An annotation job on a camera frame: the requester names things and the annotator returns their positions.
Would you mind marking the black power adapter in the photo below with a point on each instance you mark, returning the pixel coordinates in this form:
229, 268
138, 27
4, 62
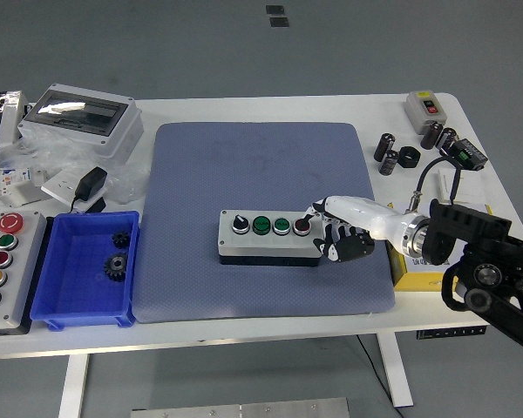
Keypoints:
91, 183

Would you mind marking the small black bevel gear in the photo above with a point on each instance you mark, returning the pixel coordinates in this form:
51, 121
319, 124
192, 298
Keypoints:
122, 240

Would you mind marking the grey-blue mat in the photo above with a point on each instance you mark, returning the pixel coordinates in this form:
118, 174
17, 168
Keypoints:
200, 174

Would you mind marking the clear plastic bag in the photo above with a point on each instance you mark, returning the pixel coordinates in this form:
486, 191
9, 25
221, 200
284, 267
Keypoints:
128, 183

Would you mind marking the white wall socket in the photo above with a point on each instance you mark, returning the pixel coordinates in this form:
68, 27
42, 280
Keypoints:
56, 186

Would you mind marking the blue plastic bin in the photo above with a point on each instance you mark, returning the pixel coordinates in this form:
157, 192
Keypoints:
69, 283

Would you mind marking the white box with black wrap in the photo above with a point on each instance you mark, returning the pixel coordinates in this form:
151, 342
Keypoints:
8, 124

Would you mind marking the grey distribution box, clear cover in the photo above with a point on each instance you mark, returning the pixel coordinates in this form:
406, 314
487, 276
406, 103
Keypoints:
78, 117

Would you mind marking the dark floor plate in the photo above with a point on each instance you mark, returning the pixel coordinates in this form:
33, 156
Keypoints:
279, 22
275, 9

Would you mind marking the black module with green terminal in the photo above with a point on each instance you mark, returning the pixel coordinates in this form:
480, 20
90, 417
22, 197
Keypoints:
468, 156

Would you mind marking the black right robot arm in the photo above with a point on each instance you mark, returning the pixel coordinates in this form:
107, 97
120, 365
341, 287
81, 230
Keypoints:
475, 226

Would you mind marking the white and yellow carton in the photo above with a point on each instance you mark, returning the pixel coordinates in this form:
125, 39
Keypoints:
418, 283

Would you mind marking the grey five-button control station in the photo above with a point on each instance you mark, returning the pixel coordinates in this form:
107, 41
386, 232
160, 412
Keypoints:
22, 270

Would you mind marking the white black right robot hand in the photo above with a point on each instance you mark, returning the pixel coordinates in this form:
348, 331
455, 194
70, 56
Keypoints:
362, 215

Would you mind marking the black cylindrical capacitor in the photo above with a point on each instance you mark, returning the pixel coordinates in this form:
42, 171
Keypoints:
384, 148
431, 136
389, 163
446, 139

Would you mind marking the white circuit breaker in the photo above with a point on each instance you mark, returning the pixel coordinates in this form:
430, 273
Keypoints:
17, 187

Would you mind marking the white table leg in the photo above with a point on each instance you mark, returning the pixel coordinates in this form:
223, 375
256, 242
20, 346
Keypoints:
73, 387
394, 370

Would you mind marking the large black bevel gear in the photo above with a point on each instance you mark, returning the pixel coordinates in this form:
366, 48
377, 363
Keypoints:
116, 267

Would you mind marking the black table height controller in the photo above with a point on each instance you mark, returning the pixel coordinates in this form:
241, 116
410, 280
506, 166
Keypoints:
451, 332

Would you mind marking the black hex nut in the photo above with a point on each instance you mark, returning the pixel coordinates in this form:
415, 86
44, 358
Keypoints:
409, 157

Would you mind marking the grey four-button control box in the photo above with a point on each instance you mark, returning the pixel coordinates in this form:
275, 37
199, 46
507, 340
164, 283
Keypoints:
261, 248

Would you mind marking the grey two-button switch box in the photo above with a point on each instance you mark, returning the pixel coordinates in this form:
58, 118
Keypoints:
418, 113

